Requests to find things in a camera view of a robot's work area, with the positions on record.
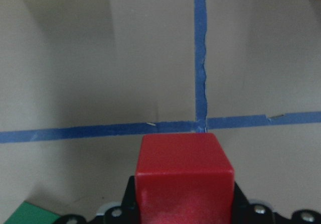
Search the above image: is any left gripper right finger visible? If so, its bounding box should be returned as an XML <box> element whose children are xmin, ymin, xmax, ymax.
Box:
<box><xmin>231</xmin><ymin>182</ymin><xmax>320</xmax><ymax>224</ymax></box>

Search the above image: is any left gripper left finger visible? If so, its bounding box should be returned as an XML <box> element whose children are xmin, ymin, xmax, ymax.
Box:
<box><xmin>56</xmin><ymin>176</ymin><xmax>140</xmax><ymax>223</ymax></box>

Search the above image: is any red wooden block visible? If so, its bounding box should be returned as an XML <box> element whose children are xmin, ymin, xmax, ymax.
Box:
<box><xmin>135</xmin><ymin>133</ymin><xmax>235</xmax><ymax>223</ymax></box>

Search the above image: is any green wooden block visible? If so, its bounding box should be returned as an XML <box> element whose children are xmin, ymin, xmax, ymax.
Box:
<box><xmin>4</xmin><ymin>202</ymin><xmax>61</xmax><ymax>224</ymax></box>

